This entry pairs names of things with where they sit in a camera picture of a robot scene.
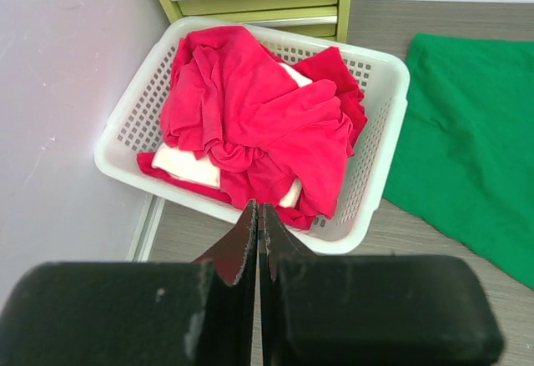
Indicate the white cloth in basket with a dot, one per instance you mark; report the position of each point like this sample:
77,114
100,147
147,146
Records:
184,166

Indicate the green t shirt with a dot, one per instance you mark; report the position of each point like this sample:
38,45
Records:
464,159

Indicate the white plastic laundry basket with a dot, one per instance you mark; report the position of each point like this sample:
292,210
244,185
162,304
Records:
133,127

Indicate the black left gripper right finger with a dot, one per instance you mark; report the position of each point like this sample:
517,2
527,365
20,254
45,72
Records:
369,309

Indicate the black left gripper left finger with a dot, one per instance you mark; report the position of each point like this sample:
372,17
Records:
197,313

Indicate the red t shirt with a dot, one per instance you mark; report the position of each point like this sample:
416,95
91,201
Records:
257,127

